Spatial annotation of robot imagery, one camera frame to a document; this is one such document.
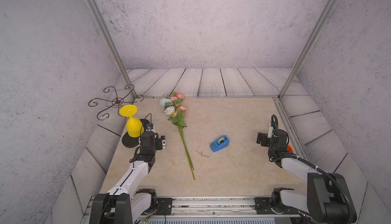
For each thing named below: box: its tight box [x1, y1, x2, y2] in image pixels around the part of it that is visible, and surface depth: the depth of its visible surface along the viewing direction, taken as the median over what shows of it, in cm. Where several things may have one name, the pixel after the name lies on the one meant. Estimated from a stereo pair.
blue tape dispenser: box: [209, 135, 230, 153], surface depth 93 cm
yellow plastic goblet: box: [119, 104, 145, 138], surface depth 74 cm
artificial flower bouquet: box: [159, 92, 195, 181], surface depth 104 cm
